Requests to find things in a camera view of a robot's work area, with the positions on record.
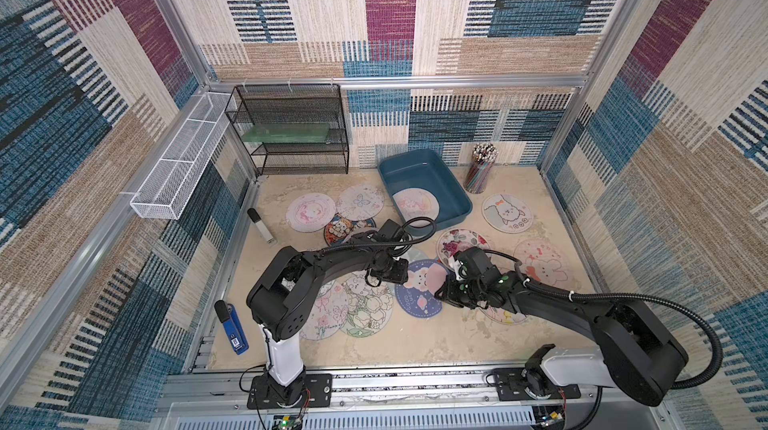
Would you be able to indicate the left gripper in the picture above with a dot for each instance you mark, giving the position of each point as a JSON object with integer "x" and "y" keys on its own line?
{"x": 402, "y": 278}

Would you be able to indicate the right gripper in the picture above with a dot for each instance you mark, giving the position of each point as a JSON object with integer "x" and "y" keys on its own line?
{"x": 454, "y": 289}

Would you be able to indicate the navy bunny coaster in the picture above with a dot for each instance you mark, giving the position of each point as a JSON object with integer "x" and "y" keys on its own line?
{"x": 417, "y": 295}

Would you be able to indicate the green flower outline coaster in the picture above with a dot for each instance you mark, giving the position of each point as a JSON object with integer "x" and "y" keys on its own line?
{"x": 369, "y": 308}

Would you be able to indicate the pale pink unicorn coaster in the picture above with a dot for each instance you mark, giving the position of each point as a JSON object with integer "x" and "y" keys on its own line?
{"x": 416, "y": 202}

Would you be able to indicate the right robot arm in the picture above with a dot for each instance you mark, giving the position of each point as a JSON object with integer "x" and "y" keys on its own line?
{"x": 632, "y": 350}

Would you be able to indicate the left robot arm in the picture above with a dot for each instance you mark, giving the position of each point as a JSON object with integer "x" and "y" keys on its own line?
{"x": 283, "y": 297}

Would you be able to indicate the teal plastic storage box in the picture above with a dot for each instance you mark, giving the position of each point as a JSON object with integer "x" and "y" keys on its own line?
{"x": 421, "y": 185}

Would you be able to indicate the cream cartoon coaster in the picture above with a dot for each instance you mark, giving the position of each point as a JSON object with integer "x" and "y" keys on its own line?
{"x": 504, "y": 317}

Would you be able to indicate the red floral coaster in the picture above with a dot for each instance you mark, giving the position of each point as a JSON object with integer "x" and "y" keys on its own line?
{"x": 456, "y": 240}

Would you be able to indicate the dark blue cartoon coaster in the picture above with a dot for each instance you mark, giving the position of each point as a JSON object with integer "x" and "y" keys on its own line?
{"x": 339, "y": 228}

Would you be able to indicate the white butterfly coaster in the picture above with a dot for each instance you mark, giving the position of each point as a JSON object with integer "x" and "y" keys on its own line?
{"x": 360, "y": 202}

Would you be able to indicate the pink blossom coaster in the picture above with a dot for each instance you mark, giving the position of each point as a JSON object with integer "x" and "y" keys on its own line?
{"x": 329, "y": 313}

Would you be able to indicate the pink rabbit coaster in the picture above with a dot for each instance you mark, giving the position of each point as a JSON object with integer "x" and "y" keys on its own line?
{"x": 545, "y": 262}

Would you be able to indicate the white dog coaster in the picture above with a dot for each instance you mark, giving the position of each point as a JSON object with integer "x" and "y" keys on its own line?
{"x": 507, "y": 214}

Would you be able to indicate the pink kitty coaster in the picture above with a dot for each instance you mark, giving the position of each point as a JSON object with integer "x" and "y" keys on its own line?
{"x": 310, "y": 212}

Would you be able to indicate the cup of colored pencils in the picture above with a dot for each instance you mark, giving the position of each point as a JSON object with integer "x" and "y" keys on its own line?
{"x": 483, "y": 158}

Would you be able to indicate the white marker black cap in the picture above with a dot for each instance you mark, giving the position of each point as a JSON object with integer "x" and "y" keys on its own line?
{"x": 261, "y": 226}

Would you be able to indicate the green board on shelf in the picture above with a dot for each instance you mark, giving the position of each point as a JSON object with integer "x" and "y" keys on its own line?
{"x": 287, "y": 133}

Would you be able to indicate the blue handheld device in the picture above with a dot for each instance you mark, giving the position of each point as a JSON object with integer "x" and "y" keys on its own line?
{"x": 228, "y": 318}

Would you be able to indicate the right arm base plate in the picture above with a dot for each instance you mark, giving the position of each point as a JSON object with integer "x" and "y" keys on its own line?
{"x": 513, "y": 384}

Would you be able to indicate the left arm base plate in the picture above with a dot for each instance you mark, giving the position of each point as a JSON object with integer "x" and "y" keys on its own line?
{"x": 312, "y": 390}

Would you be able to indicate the black wire shelf rack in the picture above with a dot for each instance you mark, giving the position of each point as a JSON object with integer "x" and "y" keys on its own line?
{"x": 251, "y": 105}

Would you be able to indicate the white wire mesh basket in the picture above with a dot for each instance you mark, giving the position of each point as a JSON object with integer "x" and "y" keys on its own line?
{"x": 166, "y": 191}

